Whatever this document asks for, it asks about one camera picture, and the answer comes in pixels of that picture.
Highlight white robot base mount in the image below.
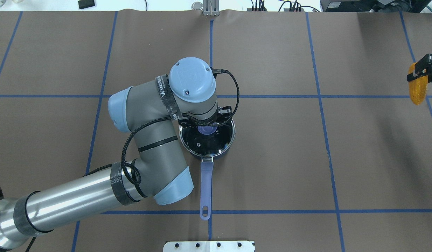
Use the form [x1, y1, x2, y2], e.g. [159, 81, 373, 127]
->
[163, 240, 256, 252]

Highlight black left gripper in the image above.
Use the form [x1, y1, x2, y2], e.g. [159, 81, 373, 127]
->
[178, 107, 233, 128]

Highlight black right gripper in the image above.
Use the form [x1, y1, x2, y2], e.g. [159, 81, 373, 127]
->
[406, 53, 432, 83]

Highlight black small box on desk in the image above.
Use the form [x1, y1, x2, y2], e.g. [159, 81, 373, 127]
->
[77, 0, 96, 10]

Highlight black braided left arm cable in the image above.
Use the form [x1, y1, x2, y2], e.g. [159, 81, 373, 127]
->
[121, 68, 240, 186]

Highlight yellow toy corn cob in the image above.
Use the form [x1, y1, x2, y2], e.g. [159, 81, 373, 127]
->
[406, 63, 428, 105]

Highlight dark blue saucepan purple handle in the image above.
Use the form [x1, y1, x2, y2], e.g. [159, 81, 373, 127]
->
[179, 117, 236, 221]

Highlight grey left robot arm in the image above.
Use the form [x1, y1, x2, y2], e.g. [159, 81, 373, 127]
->
[0, 57, 240, 252]

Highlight glass pot lid purple knob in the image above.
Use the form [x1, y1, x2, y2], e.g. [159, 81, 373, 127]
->
[179, 120, 236, 158]

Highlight aluminium frame post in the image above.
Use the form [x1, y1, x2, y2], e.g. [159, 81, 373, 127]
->
[203, 0, 220, 16]

